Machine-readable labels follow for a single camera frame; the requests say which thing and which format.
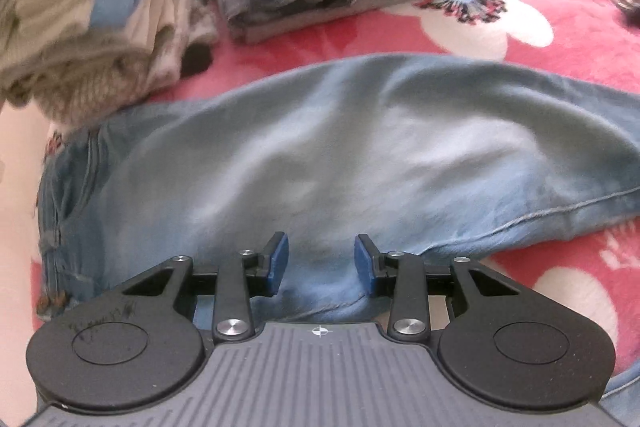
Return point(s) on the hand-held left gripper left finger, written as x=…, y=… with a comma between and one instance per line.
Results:
x=277, y=262

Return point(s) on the folded grey cloth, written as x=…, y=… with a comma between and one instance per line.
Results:
x=300, y=24

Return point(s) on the blue denim jeans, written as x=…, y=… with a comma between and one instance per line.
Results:
x=325, y=147

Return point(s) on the pink floral blanket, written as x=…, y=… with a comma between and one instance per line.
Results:
x=500, y=32

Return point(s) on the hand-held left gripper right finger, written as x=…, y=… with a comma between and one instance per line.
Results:
x=364, y=264

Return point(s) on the stack of folded light clothes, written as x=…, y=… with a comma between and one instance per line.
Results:
x=75, y=7

